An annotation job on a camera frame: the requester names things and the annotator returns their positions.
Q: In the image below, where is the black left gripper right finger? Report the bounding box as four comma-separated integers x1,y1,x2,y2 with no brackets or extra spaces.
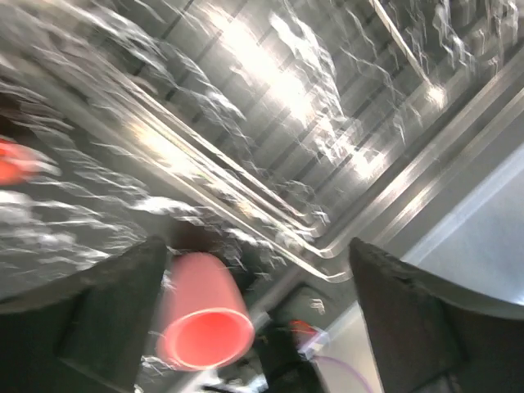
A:
349,238,523,392

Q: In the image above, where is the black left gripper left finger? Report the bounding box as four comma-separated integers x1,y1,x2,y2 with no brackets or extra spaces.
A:
1,237,167,392

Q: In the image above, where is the pink plastic cup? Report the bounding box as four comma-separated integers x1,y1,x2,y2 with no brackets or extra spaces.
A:
156,253,255,371

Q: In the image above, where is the orange mug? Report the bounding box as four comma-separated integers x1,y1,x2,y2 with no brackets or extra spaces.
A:
1,138,61,186

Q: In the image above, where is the steel wire dish rack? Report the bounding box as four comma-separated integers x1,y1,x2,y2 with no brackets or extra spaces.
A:
46,1,523,277

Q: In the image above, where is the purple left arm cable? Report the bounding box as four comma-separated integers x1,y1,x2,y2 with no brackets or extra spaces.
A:
314,355,376,393

